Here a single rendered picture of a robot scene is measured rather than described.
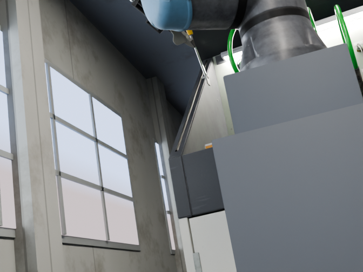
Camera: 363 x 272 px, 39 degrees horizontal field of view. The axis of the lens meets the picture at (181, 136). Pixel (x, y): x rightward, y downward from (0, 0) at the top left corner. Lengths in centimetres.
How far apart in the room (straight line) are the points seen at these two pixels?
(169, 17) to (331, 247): 41
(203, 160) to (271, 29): 57
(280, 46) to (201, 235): 63
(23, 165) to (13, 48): 76
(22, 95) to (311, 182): 267
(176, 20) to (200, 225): 62
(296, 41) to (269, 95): 10
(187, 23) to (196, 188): 58
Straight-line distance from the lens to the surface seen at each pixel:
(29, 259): 298
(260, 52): 79
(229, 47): 150
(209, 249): 127
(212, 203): 128
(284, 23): 81
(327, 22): 190
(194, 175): 130
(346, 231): 67
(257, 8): 83
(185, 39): 150
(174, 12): 80
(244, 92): 74
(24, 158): 309
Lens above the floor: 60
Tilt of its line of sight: 17 degrees up
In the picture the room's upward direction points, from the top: 10 degrees counter-clockwise
